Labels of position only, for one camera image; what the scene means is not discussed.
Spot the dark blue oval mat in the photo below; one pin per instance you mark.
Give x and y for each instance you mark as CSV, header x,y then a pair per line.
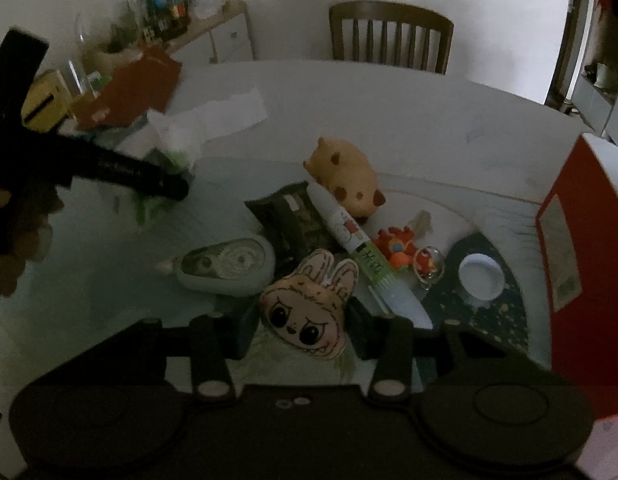
x,y
504,319

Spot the red shoe box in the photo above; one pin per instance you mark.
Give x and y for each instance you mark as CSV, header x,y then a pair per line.
x,y
577,226

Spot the orange toy figures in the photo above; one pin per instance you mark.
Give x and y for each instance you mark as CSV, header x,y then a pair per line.
x,y
399,249

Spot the small white cup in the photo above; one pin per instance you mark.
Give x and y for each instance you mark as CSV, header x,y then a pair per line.
x,y
481,280

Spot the white green tube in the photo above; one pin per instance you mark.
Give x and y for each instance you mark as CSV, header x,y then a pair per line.
x,y
393,295

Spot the cotton swab pack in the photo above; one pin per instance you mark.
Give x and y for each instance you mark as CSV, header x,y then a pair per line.
x,y
269,361

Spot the dark red paper bag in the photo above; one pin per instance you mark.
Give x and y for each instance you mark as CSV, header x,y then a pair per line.
x,y
145,84

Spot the white wall cabinet unit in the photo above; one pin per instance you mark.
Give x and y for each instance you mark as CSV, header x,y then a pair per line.
x,y
595,86

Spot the white paper sheet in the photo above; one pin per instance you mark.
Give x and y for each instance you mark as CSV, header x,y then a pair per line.
x,y
213,119

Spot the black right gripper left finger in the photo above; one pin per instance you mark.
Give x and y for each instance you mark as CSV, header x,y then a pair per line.
x,y
198,354

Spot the dark wooden chair far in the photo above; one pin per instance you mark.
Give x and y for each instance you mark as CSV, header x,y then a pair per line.
x,y
391,33

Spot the person left hand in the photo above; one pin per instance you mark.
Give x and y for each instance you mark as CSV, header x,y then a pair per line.
x,y
19,244

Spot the yellow tissue box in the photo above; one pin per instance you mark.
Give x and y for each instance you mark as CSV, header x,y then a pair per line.
x,y
47,103

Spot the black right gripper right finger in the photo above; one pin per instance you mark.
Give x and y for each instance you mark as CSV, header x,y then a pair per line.
x,y
406,358

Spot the brown spotted plush toy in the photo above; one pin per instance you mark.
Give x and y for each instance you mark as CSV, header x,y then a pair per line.
x,y
346,173

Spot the black snack packet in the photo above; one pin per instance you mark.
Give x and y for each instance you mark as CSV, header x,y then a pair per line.
x,y
291,223

